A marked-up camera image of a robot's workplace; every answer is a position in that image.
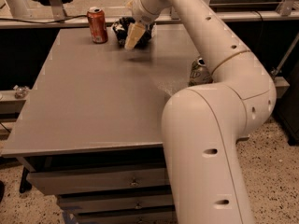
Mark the black cable on rail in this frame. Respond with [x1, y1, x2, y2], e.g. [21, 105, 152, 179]
[0, 14, 88, 25]

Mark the small crumpled clear object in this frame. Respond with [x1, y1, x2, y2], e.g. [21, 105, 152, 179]
[13, 85, 30, 99]

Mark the blue chip bag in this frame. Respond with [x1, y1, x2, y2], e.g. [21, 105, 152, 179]
[111, 17, 154, 49]

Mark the top grey drawer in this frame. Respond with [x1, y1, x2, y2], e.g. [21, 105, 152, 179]
[27, 165, 169, 195]

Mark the grey metal rail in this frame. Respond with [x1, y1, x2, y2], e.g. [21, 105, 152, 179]
[0, 11, 281, 29]

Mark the middle grey drawer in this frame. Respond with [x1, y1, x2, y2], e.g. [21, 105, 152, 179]
[58, 192, 173, 214]

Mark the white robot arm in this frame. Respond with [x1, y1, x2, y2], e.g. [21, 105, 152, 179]
[125, 0, 277, 224]

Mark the red coke can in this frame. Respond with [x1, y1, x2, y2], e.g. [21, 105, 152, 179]
[87, 7, 108, 44]

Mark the bottom grey drawer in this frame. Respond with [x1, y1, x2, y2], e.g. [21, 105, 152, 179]
[76, 208, 176, 224]

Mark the white pipe top left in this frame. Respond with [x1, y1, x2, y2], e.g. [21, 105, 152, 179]
[5, 0, 32, 19]

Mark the green white 7up can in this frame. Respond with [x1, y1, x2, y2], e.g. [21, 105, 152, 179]
[189, 57, 213, 86]

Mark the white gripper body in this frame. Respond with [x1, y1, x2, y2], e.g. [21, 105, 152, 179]
[132, 0, 170, 25]

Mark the grey drawer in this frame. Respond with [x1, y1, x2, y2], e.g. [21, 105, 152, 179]
[27, 165, 169, 195]
[76, 208, 176, 224]
[58, 192, 173, 214]

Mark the grey drawer cabinet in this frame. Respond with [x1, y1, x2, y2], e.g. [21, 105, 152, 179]
[3, 25, 196, 212]

